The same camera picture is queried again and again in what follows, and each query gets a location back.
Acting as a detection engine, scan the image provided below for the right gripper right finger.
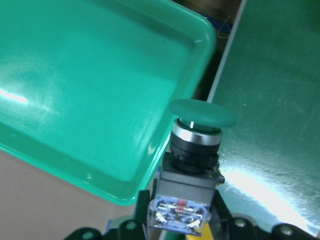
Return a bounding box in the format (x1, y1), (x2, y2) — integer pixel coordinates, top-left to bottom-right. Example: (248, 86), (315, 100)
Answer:
(209, 190), (317, 240)

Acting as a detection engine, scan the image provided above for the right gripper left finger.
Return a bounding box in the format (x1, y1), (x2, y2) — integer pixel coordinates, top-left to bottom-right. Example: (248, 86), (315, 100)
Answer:
(66, 190), (150, 240)

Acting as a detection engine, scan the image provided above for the green push button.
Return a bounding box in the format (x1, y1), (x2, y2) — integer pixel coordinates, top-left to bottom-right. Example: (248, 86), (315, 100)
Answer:
(147, 99), (236, 236)

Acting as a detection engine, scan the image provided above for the green conveyor belt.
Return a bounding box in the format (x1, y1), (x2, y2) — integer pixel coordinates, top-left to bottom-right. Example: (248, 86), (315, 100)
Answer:
(159, 0), (320, 240)

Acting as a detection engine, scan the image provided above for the green plastic tray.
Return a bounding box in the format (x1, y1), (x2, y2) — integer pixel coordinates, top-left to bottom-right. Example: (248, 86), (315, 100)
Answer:
(0, 0), (216, 206)

